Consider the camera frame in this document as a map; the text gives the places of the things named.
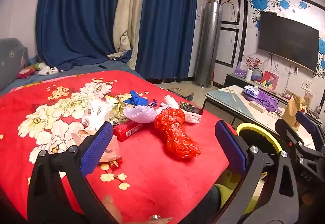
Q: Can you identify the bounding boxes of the small red gold wrapper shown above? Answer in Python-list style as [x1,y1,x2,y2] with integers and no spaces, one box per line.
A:
[109,159,123,172]

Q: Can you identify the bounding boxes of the yellow floral cloth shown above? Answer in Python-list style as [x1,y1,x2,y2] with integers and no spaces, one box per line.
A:
[220,170,242,185]

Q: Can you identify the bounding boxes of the grey headboard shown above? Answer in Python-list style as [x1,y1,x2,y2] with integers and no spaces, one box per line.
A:
[0,38,28,90]

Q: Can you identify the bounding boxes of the narrow blue curtain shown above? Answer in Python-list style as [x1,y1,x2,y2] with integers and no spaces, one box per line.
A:
[134,0,198,80]

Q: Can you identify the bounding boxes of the white plastic bag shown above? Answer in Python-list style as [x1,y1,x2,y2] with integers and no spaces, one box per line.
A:
[82,100,117,130]

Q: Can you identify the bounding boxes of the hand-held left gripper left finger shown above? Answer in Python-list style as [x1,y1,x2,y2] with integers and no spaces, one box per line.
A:
[27,121,120,224]

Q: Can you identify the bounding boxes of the yellow green snack wrapper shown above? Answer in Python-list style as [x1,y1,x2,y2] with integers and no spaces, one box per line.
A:
[105,95,135,123]

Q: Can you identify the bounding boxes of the person's dark trouser leg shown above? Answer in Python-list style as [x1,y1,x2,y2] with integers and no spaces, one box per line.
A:
[178,185,224,224]

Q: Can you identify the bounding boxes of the cream curtain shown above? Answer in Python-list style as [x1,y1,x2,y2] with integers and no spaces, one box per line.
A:
[112,0,139,62]

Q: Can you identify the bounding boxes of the red plush toy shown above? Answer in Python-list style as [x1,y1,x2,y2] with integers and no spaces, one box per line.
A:
[16,65,37,79]

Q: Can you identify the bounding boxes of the red floral blanket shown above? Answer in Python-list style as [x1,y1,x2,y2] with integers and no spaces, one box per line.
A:
[0,70,238,222]

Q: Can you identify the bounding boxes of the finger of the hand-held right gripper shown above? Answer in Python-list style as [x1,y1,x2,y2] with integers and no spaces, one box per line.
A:
[295,111,325,156]
[275,118,306,165]

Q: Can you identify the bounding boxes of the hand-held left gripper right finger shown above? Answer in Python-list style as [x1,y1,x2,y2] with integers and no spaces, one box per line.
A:
[214,120,300,224]

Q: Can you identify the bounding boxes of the person's green garment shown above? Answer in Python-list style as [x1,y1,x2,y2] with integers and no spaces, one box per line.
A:
[216,183,240,210]

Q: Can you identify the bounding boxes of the round ring ornament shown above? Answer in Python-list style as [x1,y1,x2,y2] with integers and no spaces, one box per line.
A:
[250,68,264,85]

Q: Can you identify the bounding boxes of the purple bag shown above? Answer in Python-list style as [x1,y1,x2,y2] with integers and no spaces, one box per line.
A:
[245,88,281,113]

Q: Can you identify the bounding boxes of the brown paper bag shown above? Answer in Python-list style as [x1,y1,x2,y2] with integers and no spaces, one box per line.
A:
[282,94,308,131]

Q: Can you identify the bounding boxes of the person's left hand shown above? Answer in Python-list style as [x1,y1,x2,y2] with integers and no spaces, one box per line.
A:
[102,194,174,224]

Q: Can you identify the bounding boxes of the crumpled pinkish tissue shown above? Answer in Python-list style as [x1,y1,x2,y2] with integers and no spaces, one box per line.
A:
[71,129,120,164]

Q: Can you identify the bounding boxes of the beige power strip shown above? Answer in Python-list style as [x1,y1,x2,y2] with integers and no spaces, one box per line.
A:
[250,100,266,113]

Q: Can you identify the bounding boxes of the colourful painting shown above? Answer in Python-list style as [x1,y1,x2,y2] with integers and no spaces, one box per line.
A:
[260,70,279,90]

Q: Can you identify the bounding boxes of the red packet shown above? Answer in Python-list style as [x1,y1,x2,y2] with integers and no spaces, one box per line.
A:
[113,121,143,142]

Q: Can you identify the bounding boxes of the yellow rimmed black bin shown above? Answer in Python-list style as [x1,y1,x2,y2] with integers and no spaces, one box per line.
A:
[236,123,284,176]

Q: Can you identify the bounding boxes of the blue rubber glove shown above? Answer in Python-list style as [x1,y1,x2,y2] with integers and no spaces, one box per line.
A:
[129,90,149,106]

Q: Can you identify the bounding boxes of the flat white foam net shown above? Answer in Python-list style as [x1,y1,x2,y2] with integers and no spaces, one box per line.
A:
[123,106,165,123]

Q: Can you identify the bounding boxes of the marble top coffee table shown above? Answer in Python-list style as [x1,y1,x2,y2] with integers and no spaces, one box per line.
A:
[203,84,325,148]

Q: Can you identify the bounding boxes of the white blue tissue pack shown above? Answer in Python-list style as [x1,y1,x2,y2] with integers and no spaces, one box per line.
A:
[242,85,259,96]

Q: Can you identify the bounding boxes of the silver tower air conditioner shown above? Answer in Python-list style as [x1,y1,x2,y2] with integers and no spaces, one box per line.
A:
[193,1,222,87]

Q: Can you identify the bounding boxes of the grey blue bed sheet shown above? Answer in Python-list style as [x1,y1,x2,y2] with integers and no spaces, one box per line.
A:
[0,58,143,98]

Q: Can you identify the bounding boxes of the red plastic bag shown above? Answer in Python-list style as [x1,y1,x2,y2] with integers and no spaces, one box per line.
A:
[154,109,202,160]

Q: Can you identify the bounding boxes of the dark snack wrapper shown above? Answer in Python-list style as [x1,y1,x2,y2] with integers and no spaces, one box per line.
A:
[180,102,204,115]

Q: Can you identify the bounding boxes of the twisted white foam net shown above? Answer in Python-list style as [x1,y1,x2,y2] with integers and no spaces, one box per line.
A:
[164,95,202,124]

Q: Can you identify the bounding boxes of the wall mounted television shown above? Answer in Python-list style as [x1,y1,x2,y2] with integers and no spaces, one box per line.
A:
[258,11,320,72]

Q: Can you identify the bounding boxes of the blue storage stool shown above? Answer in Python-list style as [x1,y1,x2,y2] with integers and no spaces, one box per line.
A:
[168,86,195,100]

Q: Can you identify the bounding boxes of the purple box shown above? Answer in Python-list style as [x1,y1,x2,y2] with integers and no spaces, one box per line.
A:
[234,62,247,76]

